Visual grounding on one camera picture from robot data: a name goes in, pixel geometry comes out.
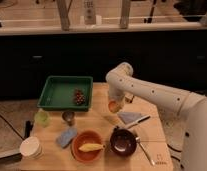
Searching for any red yellow apple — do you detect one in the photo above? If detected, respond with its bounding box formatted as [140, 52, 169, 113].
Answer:
[108, 101, 121, 113]

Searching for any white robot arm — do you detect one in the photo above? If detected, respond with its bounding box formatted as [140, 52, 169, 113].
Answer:
[105, 62, 207, 171]

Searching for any small metal cup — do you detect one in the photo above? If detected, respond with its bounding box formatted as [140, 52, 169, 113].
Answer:
[62, 111, 75, 126]

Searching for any light green plastic cup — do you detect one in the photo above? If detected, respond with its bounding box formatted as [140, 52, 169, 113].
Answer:
[34, 109, 50, 127]

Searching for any small brown box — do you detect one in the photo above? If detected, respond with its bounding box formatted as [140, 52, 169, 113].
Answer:
[125, 93, 134, 103]

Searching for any grey blue cloth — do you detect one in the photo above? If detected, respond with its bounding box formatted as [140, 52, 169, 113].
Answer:
[118, 111, 142, 124]

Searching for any dark red grape bunch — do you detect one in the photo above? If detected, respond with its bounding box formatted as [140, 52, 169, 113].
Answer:
[74, 89, 85, 105]

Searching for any dark purple bowl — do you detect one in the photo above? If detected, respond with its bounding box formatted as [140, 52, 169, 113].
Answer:
[110, 129, 137, 157]

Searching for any metal spoon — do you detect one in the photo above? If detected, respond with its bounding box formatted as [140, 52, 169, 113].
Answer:
[135, 136, 155, 166]

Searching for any orange bowl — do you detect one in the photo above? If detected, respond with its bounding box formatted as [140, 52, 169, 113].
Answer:
[71, 130, 104, 163]

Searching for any green plastic tray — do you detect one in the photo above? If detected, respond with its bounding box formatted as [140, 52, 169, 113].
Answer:
[37, 76, 93, 112]

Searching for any yellow corn cob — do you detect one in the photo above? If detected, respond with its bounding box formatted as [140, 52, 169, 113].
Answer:
[79, 143, 104, 152]

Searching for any blue sponge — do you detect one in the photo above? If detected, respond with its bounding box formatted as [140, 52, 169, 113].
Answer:
[56, 127, 77, 148]

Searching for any black clamp on table edge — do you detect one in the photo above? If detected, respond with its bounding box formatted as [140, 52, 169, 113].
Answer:
[25, 121, 33, 138]

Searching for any black handled knife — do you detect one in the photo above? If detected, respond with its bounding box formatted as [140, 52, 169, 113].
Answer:
[124, 116, 151, 129]

